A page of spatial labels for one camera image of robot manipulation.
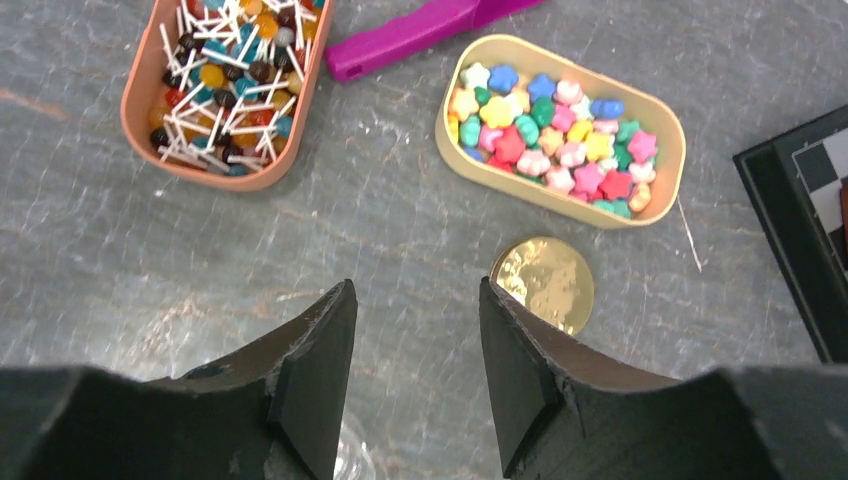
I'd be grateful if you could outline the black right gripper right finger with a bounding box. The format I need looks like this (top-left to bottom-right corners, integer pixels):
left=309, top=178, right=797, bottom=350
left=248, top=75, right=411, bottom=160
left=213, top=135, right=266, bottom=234
left=479, top=279, right=847, bottom=479

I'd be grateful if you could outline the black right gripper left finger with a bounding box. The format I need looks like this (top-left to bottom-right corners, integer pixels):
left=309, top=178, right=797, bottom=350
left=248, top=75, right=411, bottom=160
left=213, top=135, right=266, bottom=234
left=1, top=280, right=358, bottom=479

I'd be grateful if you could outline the beige tray of star candies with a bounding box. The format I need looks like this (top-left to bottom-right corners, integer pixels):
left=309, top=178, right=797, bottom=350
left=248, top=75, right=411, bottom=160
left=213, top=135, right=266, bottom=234
left=435, top=35, right=686, bottom=229

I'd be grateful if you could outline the orange tray of lollipops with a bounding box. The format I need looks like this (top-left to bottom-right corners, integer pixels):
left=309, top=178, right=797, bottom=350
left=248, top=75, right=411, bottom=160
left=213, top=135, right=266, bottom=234
left=121, top=1, right=335, bottom=192

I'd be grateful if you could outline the magenta plastic scoop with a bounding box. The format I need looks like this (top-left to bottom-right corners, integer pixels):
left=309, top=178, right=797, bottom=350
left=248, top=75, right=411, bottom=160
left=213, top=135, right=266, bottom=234
left=324, top=0, right=538, bottom=83

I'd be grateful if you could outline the clear round plastic jar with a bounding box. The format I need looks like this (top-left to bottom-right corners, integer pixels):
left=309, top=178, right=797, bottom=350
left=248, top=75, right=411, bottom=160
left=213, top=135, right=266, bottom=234
left=333, top=422, right=377, bottom=480

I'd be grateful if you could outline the gold round lid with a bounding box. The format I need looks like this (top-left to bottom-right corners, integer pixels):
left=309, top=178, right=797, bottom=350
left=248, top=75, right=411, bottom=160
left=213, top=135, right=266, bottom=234
left=490, top=236, right=595, bottom=336

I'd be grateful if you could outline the black white chessboard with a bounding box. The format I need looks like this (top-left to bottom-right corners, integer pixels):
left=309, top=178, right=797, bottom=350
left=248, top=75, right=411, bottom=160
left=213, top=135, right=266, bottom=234
left=733, top=106, right=847, bottom=363

